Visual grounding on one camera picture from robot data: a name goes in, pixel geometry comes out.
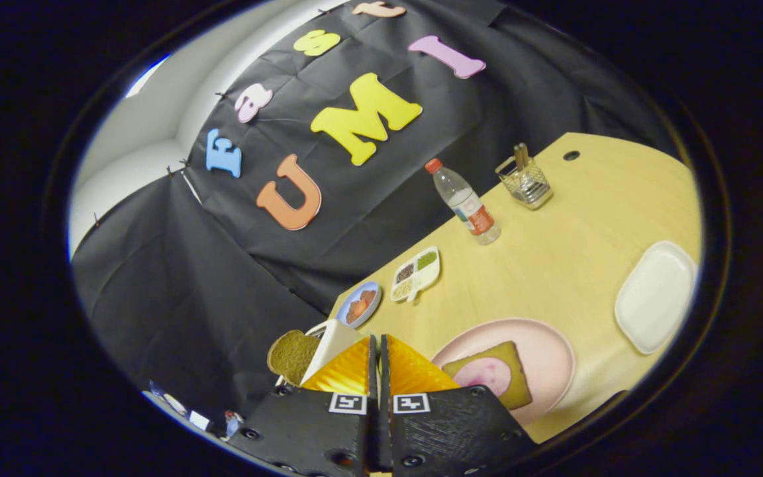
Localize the red tomato slices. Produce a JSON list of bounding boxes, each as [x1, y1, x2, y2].
[[346, 290, 378, 324]]

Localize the metal wire utensil holder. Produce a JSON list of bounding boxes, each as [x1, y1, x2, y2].
[[495, 154, 554, 211]]

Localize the clear plastic water bottle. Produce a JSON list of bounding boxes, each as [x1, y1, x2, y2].
[[424, 158, 502, 246]]

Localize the pink round plate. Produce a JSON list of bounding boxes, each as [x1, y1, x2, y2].
[[431, 318, 576, 426]]

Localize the ceiling light panel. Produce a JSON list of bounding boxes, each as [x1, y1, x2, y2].
[[125, 55, 170, 99]]

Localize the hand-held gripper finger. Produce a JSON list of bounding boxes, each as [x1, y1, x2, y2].
[[380, 333, 540, 477], [228, 333, 381, 477]]

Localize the white toaster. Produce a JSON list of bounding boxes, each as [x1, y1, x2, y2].
[[276, 319, 372, 388]]

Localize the small blue dish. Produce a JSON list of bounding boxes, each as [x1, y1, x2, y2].
[[336, 281, 382, 329]]

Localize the pink ham slice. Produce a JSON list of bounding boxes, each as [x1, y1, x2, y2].
[[453, 358, 512, 398]]

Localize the brown toasted bread slice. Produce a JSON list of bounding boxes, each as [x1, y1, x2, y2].
[[267, 329, 323, 387]]

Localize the white rectangular plate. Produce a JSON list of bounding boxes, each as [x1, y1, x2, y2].
[[614, 240, 697, 355]]

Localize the bread slice under ham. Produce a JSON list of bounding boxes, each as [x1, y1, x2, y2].
[[442, 341, 533, 411]]

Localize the white divided condiment tray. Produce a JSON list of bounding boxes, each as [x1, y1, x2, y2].
[[390, 246, 442, 304]]

